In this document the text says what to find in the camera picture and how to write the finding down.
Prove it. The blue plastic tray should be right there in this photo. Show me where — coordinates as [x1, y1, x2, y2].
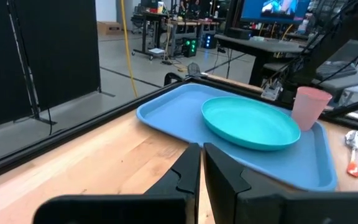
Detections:
[135, 83, 338, 192]

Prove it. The gray workstation cart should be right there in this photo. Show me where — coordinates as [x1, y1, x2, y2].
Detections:
[311, 39, 358, 94]

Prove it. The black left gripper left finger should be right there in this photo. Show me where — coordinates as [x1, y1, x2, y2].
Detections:
[32, 142, 202, 224]

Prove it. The computer with blue lights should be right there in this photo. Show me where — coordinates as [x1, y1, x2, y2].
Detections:
[202, 32, 217, 50]

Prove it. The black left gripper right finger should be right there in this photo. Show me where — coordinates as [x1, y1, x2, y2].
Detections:
[203, 142, 358, 224]

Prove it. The yellow hanging cable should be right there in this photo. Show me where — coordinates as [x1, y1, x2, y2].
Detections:
[119, 0, 139, 99]

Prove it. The large wall screen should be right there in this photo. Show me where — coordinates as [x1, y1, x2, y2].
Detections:
[240, 0, 312, 25]

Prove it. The spoon with orange handle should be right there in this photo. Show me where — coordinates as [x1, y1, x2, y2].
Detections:
[345, 129, 358, 179]

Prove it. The brown cardboard box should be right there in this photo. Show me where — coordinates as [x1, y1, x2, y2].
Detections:
[97, 21, 122, 35]

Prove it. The black desk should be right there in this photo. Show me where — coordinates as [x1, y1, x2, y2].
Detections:
[214, 33, 306, 87]

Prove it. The wooden top workbench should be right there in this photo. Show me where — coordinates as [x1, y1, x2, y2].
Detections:
[166, 19, 220, 57]

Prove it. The pink plastic cup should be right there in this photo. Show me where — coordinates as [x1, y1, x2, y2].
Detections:
[291, 86, 333, 132]

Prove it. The backlit black keyboard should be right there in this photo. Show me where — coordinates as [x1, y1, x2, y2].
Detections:
[315, 60, 357, 81]

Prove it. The teal plastic plate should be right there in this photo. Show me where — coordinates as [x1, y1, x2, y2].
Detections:
[201, 96, 301, 152]

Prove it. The computer with green lights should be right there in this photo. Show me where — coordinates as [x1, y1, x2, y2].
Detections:
[182, 37, 198, 58]

